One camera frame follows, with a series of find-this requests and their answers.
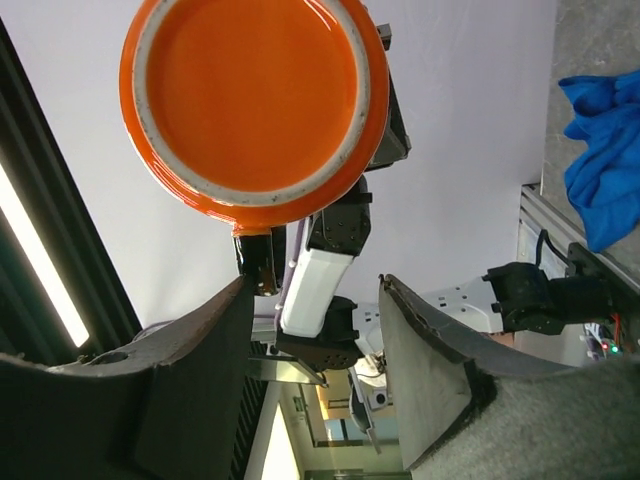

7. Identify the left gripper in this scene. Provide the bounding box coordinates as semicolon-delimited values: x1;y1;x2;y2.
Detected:
367;22;414;171

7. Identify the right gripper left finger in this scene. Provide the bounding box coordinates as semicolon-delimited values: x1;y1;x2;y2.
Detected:
1;277;254;479

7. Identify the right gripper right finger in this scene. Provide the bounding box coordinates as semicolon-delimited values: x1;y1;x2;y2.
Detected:
377;273;640;480

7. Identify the orange enamel mug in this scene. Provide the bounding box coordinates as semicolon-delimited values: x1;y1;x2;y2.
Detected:
118;0;391;296

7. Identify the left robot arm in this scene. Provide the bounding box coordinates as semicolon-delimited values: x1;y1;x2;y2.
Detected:
270;73;506;384

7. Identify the blue cloth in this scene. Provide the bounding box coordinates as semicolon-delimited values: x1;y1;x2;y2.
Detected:
558;70;639;253

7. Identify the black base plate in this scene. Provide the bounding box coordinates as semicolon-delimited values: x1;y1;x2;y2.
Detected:
482;243;639;346

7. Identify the aluminium frame rail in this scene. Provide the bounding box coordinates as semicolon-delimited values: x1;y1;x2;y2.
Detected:
520;184;639;292

